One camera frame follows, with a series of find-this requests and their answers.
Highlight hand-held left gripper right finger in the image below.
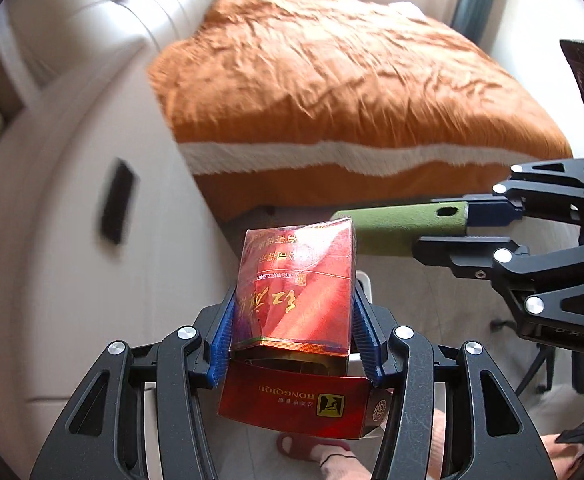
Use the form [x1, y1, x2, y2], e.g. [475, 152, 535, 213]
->
[353, 291, 559, 480]

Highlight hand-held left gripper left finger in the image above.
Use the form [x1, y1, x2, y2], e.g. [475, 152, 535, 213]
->
[28, 286, 239, 480]

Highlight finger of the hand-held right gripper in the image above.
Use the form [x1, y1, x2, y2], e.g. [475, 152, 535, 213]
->
[463, 159, 584, 227]
[413, 236, 584, 322]

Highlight white plastic bin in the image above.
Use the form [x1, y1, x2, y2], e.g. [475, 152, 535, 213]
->
[356, 272, 373, 307]

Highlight red cigarette box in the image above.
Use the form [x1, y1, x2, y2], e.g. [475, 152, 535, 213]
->
[216, 217, 399, 441]

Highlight black stand legs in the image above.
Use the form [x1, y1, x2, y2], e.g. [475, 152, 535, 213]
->
[491, 317, 559, 397]

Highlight pink slipper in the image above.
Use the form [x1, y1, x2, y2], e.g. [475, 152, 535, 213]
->
[276, 432, 354, 464]

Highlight person's foot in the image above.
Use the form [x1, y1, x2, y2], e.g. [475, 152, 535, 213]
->
[317, 447, 379, 480]

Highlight person's pink clothing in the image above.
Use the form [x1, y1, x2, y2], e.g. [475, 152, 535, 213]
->
[541, 430, 584, 480]

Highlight black rectangular patch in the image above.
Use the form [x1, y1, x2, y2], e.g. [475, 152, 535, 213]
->
[99, 158, 138, 247]

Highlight orange blanket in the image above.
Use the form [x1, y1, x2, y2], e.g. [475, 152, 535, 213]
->
[147, 0, 574, 222]

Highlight teal curtain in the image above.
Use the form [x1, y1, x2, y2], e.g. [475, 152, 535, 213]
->
[451, 0, 499, 47]

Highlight cream padded bed frame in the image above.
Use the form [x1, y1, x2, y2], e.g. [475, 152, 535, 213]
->
[0, 0, 279, 480]

